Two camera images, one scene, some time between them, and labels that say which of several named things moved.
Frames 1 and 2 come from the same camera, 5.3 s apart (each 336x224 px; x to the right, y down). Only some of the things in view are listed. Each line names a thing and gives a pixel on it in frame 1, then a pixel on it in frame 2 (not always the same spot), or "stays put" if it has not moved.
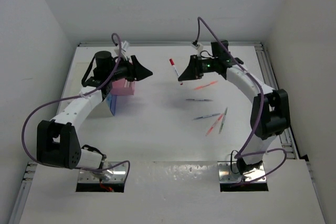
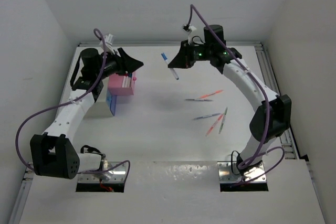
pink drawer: (123, 87) stays put
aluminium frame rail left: (23, 193) stays put
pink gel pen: (214, 124) stays put
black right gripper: (192, 70) -> (184, 59)
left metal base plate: (113, 171) stays put
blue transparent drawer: (111, 100) stays put
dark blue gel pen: (199, 99) stays put
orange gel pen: (210, 83) -> (205, 95)
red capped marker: (172, 64) -> (124, 80)
